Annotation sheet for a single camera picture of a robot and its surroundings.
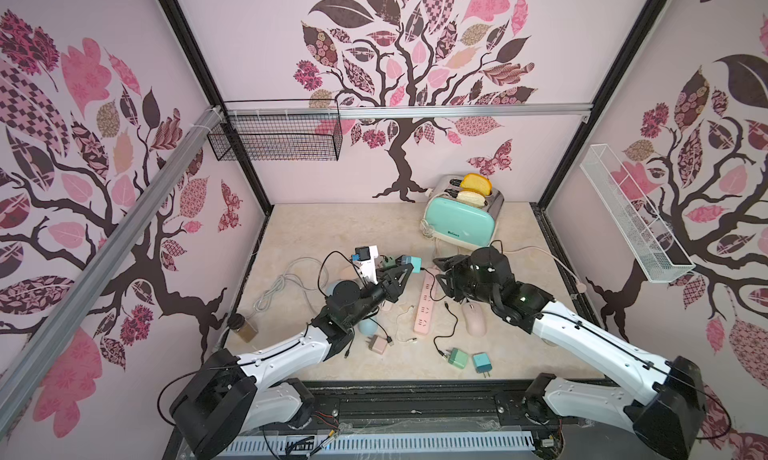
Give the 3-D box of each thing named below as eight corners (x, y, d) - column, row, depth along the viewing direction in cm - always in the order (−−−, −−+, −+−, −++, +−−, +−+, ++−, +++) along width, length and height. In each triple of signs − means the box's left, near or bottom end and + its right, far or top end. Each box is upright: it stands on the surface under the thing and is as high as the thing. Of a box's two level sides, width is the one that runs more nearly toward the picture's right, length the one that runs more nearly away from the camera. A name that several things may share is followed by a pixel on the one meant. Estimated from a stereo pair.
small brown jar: (237, 343, 87) (223, 331, 80) (243, 326, 91) (229, 313, 83) (253, 343, 87) (240, 331, 80) (258, 326, 91) (246, 313, 83)
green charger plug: (447, 362, 84) (448, 359, 82) (451, 349, 86) (453, 346, 84) (463, 370, 82) (464, 368, 80) (467, 357, 84) (469, 354, 83)
